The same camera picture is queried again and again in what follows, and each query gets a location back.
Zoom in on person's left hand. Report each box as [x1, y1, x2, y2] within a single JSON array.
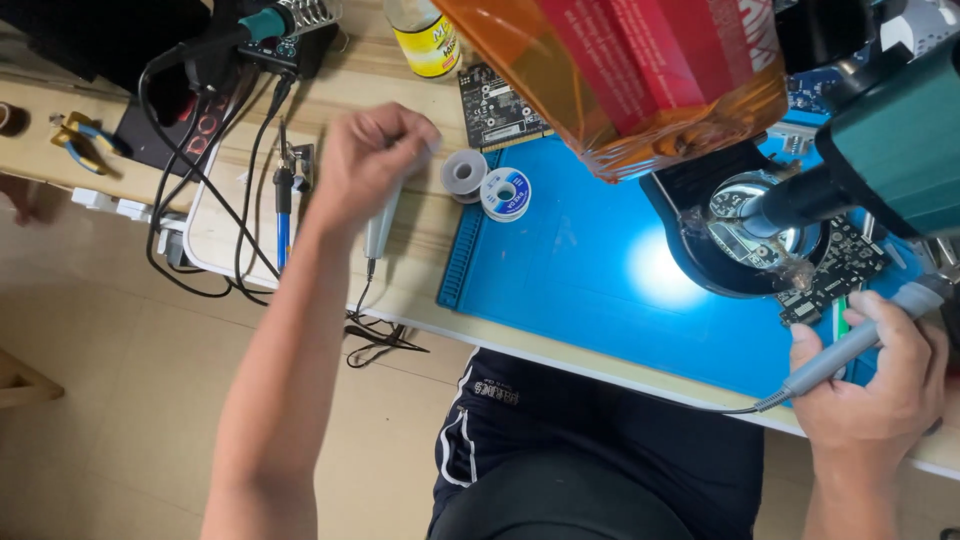
[[311, 102, 444, 228]]

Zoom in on person's right hand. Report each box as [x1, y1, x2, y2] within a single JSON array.
[[787, 291, 951, 460]]

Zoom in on short grey tool handle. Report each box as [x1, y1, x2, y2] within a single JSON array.
[[363, 142, 436, 261]]

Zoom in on long grey soldering iron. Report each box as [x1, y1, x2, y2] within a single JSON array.
[[753, 273, 958, 414]]

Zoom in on grey solder spool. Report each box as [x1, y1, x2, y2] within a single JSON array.
[[440, 148, 491, 204]]

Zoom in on black rectangular circuit board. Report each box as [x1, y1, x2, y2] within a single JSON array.
[[457, 63, 556, 153]]

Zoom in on yellow-labelled bottle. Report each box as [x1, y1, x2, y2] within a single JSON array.
[[384, 0, 463, 81]]

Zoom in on white blue-labelled solder spool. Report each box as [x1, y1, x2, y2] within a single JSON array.
[[480, 167, 534, 224]]

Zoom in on black soldering station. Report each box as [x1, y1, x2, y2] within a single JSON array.
[[236, 22, 340, 81]]

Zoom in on blue silicone work mat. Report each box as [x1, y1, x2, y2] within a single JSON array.
[[437, 112, 925, 400]]

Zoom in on black box with red print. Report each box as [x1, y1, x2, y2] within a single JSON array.
[[112, 73, 250, 183]]

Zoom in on white power strip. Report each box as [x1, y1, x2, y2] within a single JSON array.
[[71, 187, 190, 268]]

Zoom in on black round magnifier lamp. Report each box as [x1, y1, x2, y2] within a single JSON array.
[[640, 141, 834, 300]]

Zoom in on yellow and blue pliers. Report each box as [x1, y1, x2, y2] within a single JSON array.
[[48, 111, 126, 177]]

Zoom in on black monitor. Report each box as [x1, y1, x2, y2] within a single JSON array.
[[0, 0, 213, 85]]

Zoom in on person's dark shorts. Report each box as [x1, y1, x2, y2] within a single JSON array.
[[427, 346, 766, 540]]

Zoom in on brown tape roll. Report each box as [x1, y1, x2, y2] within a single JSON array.
[[0, 101, 31, 139]]

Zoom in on blue circuit board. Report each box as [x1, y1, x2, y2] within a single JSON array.
[[783, 66, 847, 123]]

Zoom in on black populated circuit board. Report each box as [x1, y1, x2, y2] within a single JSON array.
[[776, 216, 895, 328]]

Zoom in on teal hot air gun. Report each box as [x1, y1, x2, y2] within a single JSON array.
[[742, 36, 960, 243]]

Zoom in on blue-handled tool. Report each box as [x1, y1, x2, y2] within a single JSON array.
[[271, 120, 316, 273]]

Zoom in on teal-handled soldering iron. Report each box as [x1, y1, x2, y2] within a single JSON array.
[[142, 0, 343, 78]]

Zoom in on thin black tool cable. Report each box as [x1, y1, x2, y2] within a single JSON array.
[[343, 258, 432, 370]]

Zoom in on black cable bundle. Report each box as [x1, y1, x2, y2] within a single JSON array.
[[137, 63, 297, 307]]

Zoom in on grey soldering iron cable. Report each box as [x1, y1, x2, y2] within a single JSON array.
[[637, 388, 790, 418]]

